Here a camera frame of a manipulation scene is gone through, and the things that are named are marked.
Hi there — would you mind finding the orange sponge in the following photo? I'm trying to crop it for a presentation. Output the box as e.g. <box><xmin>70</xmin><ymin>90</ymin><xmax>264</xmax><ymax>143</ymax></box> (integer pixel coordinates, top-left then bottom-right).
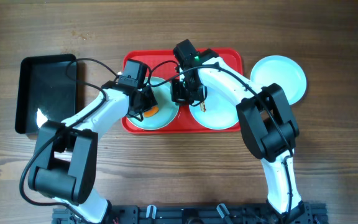
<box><xmin>143</xmin><ymin>106</ymin><xmax>159</xmax><ymax>118</ymax></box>

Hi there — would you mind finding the light blue plate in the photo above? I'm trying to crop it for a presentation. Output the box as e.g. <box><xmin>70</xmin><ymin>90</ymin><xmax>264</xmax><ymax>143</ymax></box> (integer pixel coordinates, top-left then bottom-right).
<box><xmin>128</xmin><ymin>82</ymin><xmax>179</xmax><ymax>131</ymax></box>
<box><xmin>250</xmin><ymin>55</ymin><xmax>307</xmax><ymax>105</ymax></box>
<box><xmin>189</xmin><ymin>88</ymin><xmax>238</xmax><ymax>130</ymax></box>

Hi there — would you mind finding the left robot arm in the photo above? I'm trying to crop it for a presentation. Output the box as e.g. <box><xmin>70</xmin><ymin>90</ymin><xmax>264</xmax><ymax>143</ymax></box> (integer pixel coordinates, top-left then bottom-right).
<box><xmin>19</xmin><ymin>60</ymin><xmax>157</xmax><ymax>223</ymax></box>

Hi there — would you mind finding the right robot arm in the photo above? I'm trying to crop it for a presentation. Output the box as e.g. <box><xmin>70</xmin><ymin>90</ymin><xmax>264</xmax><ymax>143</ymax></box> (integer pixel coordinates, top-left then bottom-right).
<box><xmin>171</xmin><ymin>39</ymin><xmax>302</xmax><ymax>218</ymax></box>

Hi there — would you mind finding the red plastic tray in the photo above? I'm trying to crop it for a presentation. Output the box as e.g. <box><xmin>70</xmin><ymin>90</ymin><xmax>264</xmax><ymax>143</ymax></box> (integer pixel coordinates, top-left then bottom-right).
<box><xmin>121</xmin><ymin>48</ymin><xmax>243</xmax><ymax>134</ymax></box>

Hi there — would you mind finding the black rectangular water tray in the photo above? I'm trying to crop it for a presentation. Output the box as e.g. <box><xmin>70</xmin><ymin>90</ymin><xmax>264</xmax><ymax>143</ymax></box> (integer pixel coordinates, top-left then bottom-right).
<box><xmin>15</xmin><ymin>54</ymin><xmax>77</xmax><ymax>134</ymax></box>

